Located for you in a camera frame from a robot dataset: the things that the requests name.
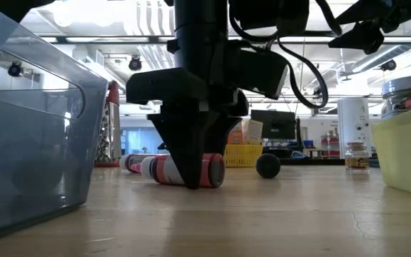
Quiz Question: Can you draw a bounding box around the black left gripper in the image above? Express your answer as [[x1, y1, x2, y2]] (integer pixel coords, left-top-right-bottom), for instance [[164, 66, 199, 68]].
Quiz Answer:
[[125, 67, 250, 190]]

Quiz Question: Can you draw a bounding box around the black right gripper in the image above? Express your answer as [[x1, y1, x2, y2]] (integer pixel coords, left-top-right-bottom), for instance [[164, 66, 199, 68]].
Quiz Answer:
[[328, 0, 411, 56]]

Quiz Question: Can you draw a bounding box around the red bottle with white label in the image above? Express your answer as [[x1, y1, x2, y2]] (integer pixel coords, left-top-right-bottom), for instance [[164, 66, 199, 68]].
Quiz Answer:
[[139, 153, 226, 189]]

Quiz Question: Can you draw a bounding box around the yellow carton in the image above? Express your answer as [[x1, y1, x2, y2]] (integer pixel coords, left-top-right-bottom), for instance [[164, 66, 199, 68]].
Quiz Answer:
[[244, 119, 264, 146]]

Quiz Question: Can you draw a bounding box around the glass jar with white lid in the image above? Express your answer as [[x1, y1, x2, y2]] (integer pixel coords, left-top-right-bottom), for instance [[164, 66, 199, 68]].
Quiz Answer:
[[380, 74, 411, 121]]

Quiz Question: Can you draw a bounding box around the red bottle with conical cap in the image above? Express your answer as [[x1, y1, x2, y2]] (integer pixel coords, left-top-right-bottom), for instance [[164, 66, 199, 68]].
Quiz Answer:
[[118, 153, 151, 174]]

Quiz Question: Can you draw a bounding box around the yellow translucent plastic bin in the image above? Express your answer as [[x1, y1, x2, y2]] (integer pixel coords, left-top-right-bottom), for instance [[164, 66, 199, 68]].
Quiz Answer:
[[371, 102, 411, 200]]

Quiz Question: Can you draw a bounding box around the yellow mesh basket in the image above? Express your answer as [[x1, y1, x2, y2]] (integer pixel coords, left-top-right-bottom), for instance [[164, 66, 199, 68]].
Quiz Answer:
[[223, 143, 265, 168]]

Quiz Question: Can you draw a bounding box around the black ceiling spotlight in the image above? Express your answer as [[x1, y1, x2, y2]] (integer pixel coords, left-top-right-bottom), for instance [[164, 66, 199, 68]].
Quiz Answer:
[[379, 59, 398, 72], [128, 56, 143, 72], [7, 61, 24, 78]]

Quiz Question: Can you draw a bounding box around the dark purple bottle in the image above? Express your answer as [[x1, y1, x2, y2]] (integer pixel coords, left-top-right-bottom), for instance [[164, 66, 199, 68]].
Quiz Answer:
[[255, 153, 282, 180]]

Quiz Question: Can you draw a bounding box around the black desk monitor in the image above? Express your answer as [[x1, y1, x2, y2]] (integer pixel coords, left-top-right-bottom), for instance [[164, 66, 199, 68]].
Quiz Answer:
[[250, 109, 298, 146]]

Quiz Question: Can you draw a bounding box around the white round column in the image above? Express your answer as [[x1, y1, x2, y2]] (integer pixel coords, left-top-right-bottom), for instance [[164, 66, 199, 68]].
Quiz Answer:
[[337, 96, 372, 158]]

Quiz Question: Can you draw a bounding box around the red storage shelf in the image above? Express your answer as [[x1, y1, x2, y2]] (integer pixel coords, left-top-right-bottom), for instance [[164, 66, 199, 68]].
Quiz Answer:
[[320, 134, 340, 158]]

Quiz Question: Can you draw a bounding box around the dark blue sofa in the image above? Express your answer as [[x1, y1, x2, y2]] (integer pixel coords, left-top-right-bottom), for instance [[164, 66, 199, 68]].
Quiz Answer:
[[368, 146, 383, 168]]

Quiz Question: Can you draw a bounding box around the black overhead light bar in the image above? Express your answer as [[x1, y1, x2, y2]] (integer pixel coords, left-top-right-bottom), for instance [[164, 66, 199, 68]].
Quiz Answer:
[[41, 34, 411, 45]]

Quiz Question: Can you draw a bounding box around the grey translucent plastic bin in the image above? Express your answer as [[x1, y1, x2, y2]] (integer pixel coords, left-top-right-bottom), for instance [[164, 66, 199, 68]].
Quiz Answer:
[[0, 0, 109, 246]]

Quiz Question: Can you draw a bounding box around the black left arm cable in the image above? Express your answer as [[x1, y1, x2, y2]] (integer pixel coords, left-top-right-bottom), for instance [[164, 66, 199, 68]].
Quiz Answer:
[[228, 0, 344, 110]]

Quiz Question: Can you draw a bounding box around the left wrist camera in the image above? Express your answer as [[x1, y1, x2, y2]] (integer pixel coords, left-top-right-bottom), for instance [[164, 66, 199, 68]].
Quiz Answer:
[[226, 39, 290, 101]]

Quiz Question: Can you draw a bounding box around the metal box grater red handle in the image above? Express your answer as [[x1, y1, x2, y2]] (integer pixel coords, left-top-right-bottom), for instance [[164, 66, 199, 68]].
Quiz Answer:
[[94, 80, 123, 168]]

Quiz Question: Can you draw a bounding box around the black aluminium table frame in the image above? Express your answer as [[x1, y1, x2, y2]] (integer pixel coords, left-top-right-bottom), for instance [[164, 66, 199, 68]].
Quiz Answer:
[[280, 158, 383, 166]]

